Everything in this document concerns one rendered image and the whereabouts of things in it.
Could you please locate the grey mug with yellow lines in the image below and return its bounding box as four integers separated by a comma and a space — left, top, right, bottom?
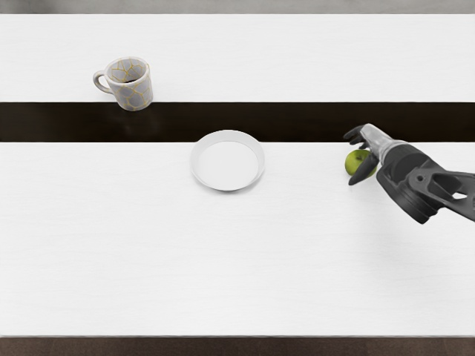
92, 56, 154, 111

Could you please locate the green apple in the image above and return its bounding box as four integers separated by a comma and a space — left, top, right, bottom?
344, 149, 378, 177

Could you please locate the white plate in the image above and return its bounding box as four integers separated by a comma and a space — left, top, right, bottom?
189, 129, 266, 193

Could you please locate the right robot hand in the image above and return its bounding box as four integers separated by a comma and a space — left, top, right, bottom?
343, 123, 393, 186

